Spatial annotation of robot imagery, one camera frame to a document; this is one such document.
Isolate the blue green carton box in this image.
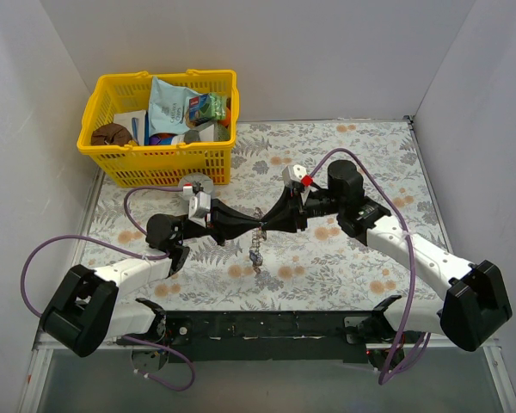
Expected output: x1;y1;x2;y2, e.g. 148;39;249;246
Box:
187;92;227;124

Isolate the light blue chips bag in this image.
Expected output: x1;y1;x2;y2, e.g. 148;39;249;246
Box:
148;77;200;135

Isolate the brown round pouch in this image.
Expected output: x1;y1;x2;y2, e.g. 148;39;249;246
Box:
90;123;133;146

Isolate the orange item in basket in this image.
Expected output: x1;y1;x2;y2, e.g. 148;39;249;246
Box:
218;107;231;128

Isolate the white blue paper box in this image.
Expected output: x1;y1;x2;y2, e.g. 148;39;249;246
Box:
113;110;149;145

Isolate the wrist white camera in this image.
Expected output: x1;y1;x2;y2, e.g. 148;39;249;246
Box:
282;164;313;204
181;183;212;228

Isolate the blue key tag with key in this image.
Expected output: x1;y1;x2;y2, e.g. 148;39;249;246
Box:
249;251;262;265

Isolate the silver disc keyring organiser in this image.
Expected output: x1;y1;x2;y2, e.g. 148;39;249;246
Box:
249;226;267;274

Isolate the yellow plastic basket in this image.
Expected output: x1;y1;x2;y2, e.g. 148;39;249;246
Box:
77;69;240;188

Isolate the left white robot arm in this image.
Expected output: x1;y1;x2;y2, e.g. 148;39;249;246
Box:
40;199;261;357

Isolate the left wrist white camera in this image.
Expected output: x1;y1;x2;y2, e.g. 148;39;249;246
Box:
181;183;212;228

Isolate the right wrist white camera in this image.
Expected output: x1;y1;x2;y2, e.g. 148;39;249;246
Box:
282;164;313;204

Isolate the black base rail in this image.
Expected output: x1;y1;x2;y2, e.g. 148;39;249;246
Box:
130;305;396;363

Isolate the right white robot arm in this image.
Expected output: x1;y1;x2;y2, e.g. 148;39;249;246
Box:
262;160;513;352

